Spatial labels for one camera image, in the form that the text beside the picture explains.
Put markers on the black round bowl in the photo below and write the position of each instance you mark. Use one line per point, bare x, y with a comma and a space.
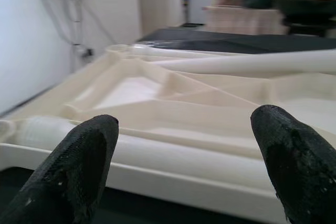
304, 7

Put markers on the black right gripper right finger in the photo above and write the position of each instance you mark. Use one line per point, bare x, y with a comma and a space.
302, 171

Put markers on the beige cloth covered table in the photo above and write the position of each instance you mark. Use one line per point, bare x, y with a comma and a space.
241, 20

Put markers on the black stool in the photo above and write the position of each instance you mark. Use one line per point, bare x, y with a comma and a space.
309, 27

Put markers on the black bag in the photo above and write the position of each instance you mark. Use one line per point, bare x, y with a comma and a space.
261, 1

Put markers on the white appliance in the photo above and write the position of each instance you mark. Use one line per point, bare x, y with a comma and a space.
202, 3

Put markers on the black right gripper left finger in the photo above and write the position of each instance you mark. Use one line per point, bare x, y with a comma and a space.
65, 171

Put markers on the white plastic children table top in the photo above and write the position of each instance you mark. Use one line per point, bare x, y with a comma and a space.
183, 119

